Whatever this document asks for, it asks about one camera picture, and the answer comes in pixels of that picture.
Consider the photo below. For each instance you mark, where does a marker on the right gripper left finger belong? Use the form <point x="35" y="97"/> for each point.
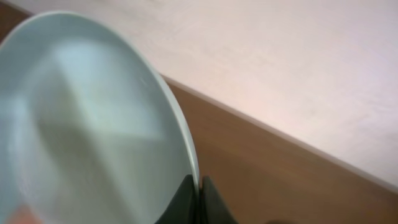
<point x="182" y="208"/>

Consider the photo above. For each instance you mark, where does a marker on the light blue plate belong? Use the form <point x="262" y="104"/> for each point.
<point x="90" y="132"/>

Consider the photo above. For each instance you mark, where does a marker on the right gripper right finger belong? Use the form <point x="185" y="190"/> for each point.
<point x="213" y="209"/>

